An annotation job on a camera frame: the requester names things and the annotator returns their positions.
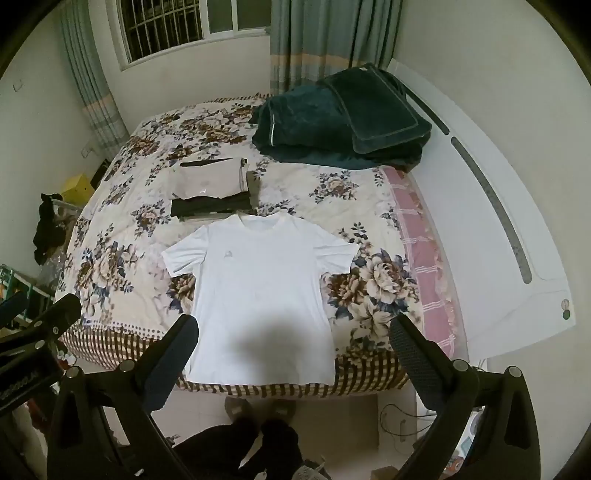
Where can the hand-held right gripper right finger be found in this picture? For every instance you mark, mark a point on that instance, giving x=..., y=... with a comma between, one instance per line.
x=415, y=364

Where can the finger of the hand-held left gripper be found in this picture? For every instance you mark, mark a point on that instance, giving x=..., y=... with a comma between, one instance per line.
x=55, y=318
x=13, y=305

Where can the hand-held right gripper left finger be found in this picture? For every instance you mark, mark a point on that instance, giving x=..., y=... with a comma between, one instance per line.
x=171, y=355

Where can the white t-shirt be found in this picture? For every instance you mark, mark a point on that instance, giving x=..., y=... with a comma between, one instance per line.
x=258, y=277

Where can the green shelf rack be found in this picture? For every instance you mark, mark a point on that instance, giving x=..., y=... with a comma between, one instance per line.
x=39, y=288

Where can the clear plastic bag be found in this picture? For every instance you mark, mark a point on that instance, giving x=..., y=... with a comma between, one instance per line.
x=53, y=272

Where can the black cloth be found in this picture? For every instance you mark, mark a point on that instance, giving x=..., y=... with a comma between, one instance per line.
x=46, y=230

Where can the pink striped sheet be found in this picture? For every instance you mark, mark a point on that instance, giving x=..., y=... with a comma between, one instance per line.
x=425, y=258

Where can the person's legs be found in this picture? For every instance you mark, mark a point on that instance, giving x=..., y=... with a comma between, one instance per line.
x=221, y=452

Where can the white headboard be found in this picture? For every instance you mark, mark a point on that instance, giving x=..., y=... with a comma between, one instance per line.
x=485, y=277

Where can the floral bed quilt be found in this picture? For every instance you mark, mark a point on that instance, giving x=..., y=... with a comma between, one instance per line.
x=138, y=221

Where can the yellow box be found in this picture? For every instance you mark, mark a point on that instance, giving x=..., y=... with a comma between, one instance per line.
x=78, y=187

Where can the black folded garment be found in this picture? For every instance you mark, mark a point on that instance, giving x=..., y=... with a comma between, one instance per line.
x=203, y=206

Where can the beige folded garment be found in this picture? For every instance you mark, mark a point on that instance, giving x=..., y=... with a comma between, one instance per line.
x=207, y=180

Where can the teal striped curtain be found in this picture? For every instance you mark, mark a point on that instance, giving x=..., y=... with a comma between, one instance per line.
x=92, y=92
x=323, y=37

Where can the dark green pillow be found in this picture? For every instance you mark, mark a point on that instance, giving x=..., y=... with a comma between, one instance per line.
x=383, y=110

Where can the dark green blanket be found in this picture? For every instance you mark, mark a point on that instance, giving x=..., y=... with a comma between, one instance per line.
x=295, y=124

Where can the barred window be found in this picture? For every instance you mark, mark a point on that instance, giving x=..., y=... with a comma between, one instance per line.
x=184, y=23

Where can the wall socket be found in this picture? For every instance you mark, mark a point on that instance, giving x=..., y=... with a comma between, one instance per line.
x=86, y=150

